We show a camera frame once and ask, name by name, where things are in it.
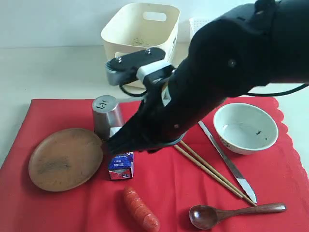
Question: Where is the upturned steel cup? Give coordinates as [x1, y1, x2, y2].
[92, 95, 124, 140]

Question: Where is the upper wooden chopstick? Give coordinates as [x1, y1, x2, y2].
[180, 140, 256, 206]

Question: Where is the white perforated plastic basket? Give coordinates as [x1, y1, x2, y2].
[189, 17, 211, 40]

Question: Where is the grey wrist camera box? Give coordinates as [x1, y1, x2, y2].
[106, 47, 175, 91]

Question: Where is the blue white milk carton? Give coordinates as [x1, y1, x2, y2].
[108, 152, 134, 180]

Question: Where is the red table cloth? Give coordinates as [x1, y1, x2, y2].
[0, 97, 309, 232]

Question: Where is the wooden chopstick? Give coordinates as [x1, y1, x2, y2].
[180, 140, 256, 206]
[173, 145, 243, 199]

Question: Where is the steel table knife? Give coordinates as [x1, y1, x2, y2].
[198, 121, 257, 203]

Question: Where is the round brown wooden plate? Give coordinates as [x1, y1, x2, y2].
[28, 128, 104, 192]

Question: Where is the cream plastic bin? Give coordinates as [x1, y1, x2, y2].
[101, 3, 180, 62]

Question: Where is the lower wooden chopstick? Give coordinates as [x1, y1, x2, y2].
[173, 145, 243, 199]

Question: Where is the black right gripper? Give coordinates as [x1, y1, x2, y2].
[106, 65, 226, 155]

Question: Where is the red sausage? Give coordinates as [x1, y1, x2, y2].
[123, 187, 160, 232]

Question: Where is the white ceramic bowl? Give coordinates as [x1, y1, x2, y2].
[213, 103, 279, 155]

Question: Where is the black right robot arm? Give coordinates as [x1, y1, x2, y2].
[103, 0, 309, 155]

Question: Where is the dark wooden spoon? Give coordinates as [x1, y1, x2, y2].
[189, 203, 286, 230]

